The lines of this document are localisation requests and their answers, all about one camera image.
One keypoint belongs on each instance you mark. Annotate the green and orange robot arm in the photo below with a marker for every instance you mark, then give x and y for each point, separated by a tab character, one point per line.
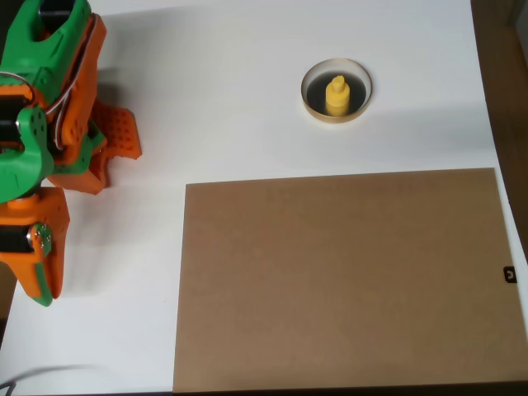
53	41

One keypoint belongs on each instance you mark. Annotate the brown rectangular board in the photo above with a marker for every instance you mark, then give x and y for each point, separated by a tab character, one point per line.
342	284

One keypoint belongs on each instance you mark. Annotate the round dish gold rim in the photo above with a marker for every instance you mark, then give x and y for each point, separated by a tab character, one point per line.
359	111

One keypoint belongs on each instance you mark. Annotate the small yellow plastic piece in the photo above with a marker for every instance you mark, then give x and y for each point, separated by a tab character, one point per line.
337	97

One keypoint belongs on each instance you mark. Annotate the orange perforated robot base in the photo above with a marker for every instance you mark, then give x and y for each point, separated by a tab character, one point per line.
123	132

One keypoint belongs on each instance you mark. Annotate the small black tag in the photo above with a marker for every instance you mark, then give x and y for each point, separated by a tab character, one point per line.
510	275

